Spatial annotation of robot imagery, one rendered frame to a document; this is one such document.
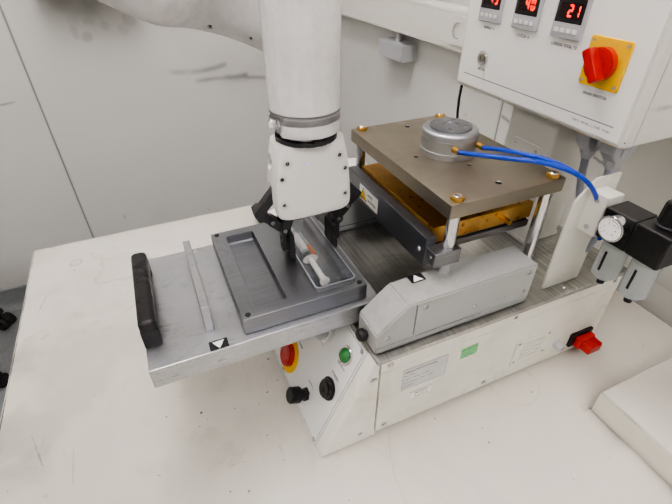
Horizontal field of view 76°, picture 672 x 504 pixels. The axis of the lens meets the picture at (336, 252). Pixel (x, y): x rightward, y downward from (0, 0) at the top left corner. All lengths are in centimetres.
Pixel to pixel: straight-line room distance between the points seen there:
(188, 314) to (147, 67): 147
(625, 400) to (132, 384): 79
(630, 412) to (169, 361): 65
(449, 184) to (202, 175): 167
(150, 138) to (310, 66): 160
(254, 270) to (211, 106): 146
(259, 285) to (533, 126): 48
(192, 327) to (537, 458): 52
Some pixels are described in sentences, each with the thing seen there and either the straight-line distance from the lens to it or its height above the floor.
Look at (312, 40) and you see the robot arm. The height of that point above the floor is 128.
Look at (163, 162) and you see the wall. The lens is 207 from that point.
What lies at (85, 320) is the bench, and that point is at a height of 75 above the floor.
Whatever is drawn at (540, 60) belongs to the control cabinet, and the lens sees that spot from 71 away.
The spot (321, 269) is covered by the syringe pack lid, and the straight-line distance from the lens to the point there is 57.
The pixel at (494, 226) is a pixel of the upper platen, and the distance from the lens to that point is 65.
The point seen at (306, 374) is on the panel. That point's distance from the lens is 70.
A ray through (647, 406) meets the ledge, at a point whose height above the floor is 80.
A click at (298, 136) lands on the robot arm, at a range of 50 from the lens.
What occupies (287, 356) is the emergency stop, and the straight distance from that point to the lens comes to 74.
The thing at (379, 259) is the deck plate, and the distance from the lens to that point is 71.
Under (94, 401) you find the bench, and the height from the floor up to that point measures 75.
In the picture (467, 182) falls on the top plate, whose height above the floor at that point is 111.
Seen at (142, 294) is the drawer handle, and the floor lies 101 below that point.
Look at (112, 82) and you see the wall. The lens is 197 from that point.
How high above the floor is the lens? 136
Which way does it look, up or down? 36 degrees down
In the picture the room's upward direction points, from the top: straight up
